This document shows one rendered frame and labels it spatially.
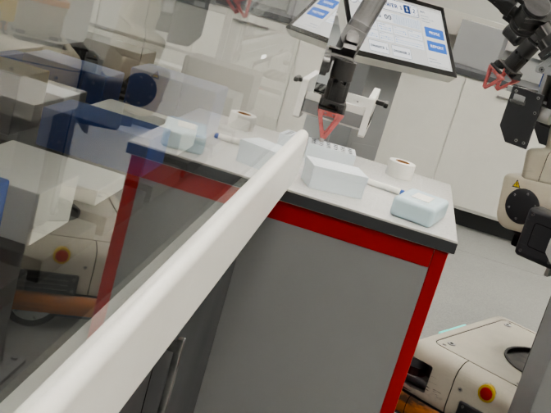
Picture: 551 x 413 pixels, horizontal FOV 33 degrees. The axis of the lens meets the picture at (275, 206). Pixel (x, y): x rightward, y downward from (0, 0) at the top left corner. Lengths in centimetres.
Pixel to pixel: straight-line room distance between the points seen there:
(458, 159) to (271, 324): 363
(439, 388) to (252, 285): 89
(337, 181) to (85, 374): 141
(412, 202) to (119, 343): 131
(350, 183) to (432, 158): 354
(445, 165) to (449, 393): 298
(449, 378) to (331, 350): 73
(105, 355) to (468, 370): 207
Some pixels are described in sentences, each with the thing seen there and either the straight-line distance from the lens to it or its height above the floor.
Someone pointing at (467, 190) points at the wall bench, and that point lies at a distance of 559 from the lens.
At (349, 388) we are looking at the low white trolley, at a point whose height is 37.
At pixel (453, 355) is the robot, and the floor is 28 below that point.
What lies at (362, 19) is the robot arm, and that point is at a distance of 243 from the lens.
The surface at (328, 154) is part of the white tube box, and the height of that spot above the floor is 78.
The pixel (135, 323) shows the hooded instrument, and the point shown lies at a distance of 76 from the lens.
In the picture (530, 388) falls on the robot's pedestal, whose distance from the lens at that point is 223.
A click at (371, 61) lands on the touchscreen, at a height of 95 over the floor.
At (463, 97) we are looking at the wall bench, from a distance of 551.
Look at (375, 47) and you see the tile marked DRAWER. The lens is 344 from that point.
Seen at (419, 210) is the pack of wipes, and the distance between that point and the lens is 196.
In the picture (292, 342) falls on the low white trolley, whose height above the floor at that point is 43.
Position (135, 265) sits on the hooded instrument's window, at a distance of 74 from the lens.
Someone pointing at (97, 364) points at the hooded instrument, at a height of 90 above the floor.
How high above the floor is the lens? 120
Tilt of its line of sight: 14 degrees down
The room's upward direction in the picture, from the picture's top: 16 degrees clockwise
